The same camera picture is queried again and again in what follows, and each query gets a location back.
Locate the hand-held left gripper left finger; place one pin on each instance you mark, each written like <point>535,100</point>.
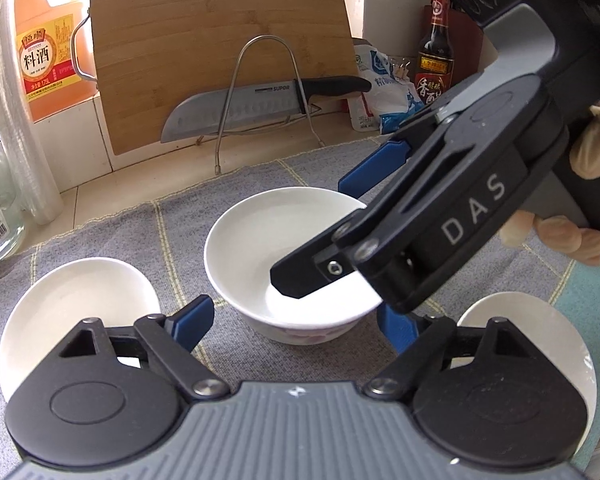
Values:
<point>195,320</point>

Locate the brown wooden box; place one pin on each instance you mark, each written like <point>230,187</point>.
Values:
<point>467,50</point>

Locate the labelled empty glass jar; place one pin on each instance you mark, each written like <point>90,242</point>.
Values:
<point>0,200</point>

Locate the white floral bowl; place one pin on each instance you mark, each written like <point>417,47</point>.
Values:
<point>250,240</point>
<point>530,320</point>
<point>70,305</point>

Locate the bamboo cutting board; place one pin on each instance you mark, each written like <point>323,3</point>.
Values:
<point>205,10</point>

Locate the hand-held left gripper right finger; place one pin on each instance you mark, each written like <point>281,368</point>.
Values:
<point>397,330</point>

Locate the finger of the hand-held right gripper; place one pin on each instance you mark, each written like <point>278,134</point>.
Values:
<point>370,167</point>
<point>305,275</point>

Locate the white blue salt bag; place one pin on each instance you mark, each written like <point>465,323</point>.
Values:
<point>380,105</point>

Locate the dark vinegar bottle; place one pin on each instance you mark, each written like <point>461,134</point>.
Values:
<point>435,55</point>

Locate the person's right hand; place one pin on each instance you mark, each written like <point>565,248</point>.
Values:
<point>595,145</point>

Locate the white plastic bag roll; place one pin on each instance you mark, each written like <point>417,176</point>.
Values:
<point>15,135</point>

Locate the orange cooking wine bottle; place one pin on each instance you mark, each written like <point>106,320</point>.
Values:
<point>45,60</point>

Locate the grey teal printed mat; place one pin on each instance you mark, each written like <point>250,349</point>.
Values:
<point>130,230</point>

